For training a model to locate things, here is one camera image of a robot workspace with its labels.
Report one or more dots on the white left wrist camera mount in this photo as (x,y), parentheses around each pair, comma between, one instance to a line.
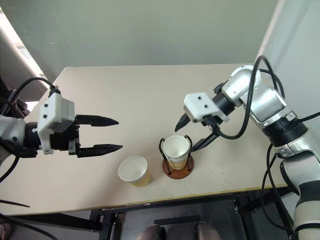
(53,112)

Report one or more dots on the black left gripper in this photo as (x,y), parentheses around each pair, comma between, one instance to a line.
(63,140)

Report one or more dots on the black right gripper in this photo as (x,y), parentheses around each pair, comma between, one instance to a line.
(212,123)

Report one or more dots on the yellow printed paper cup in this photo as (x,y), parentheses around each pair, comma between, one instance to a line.
(176,147)
(178,163)
(136,172)

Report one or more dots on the thin black rod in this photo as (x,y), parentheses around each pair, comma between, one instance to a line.
(15,203)

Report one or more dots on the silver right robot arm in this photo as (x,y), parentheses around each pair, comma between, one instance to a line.
(275,112)

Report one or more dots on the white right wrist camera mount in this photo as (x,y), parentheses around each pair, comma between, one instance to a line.
(200,106)

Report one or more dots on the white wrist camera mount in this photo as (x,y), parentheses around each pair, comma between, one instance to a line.
(53,112)
(200,106)

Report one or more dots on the black metal table frame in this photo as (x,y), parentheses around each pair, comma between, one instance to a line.
(225,212)

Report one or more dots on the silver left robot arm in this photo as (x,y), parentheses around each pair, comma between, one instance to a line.
(12,135)

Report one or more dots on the dark brown rounded shape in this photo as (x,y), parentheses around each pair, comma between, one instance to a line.
(151,233)
(207,231)
(5,230)

